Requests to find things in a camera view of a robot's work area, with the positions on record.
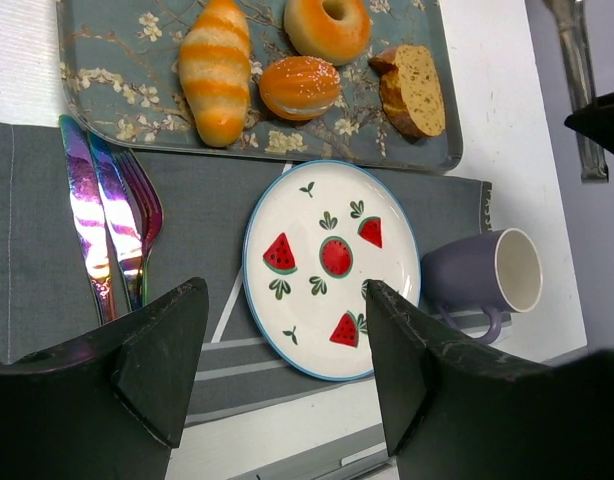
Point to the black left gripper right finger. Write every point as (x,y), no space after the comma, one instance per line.
(455,409)

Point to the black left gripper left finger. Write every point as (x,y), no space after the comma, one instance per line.
(109,404)

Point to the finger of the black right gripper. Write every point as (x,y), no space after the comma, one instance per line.
(595,121)

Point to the metal serving tongs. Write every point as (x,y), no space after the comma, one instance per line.
(570,20)

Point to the brown bread slice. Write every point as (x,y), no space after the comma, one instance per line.
(410,90)

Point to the grey striped placemat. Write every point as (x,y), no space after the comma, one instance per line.
(45,297)

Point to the purple ceramic mug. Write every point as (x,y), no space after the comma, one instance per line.
(496,272)

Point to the iridescent table knife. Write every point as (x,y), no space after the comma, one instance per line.
(88,215)
(120,221)

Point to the iridescent fork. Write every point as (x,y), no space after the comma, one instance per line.
(149,206)

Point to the watermelon pattern white plate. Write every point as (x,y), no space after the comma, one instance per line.
(315,238)

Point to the round sesame bun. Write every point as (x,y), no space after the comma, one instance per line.
(299,88)

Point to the floral grey serving tray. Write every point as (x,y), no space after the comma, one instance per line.
(119,70)

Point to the striped orange croissant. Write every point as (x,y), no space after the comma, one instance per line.
(214,72)

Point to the orange ring donut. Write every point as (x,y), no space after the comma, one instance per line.
(336,31)

